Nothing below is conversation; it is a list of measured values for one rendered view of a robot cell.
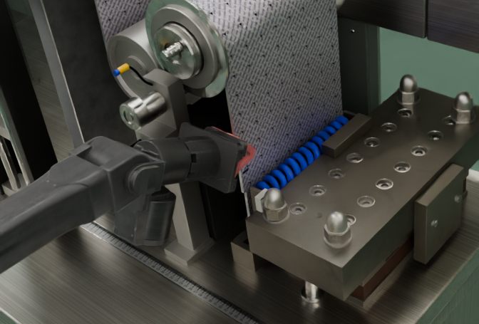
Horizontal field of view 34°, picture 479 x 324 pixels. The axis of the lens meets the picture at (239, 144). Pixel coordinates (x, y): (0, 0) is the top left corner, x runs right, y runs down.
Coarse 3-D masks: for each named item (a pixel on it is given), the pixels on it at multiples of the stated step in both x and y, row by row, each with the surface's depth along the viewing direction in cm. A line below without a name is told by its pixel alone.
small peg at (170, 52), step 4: (172, 44) 97; (176, 44) 97; (180, 44) 97; (168, 48) 96; (172, 48) 97; (176, 48) 97; (180, 48) 97; (160, 52) 97; (164, 52) 96; (168, 52) 96; (172, 52) 96; (176, 52) 97; (180, 52) 98; (164, 56) 96; (168, 56) 96; (172, 56) 97; (164, 60) 97; (168, 60) 96
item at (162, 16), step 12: (156, 12) 100; (168, 12) 98; (180, 12) 97; (156, 24) 101; (192, 24) 96; (204, 36) 96; (204, 48) 97; (204, 60) 98; (216, 60) 97; (204, 72) 100; (216, 72) 99; (192, 84) 103; (204, 84) 101
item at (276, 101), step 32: (320, 32) 112; (256, 64) 103; (288, 64) 108; (320, 64) 114; (256, 96) 105; (288, 96) 111; (320, 96) 117; (256, 128) 107; (288, 128) 113; (320, 128) 120; (256, 160) 110
